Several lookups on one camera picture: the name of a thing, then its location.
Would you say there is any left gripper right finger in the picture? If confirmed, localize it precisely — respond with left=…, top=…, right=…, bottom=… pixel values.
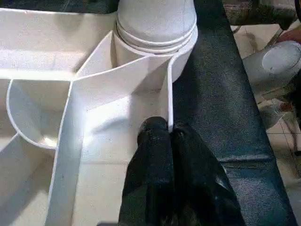
left=170, top=123, right=246, bottom=226

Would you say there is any white plastic table leg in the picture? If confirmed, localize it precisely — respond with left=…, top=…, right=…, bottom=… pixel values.
left=115, top=0, right=198, bottom=53

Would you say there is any white plastic table top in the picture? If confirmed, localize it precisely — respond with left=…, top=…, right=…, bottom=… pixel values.
left=0, top=7, right=199, bottom=226

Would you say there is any dark woven object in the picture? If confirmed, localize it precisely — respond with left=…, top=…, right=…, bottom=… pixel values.
left=222, top=0, right=301, bottom=30

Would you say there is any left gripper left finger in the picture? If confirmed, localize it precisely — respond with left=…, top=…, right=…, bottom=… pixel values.
left=117, top=117, right=175, bottom=226

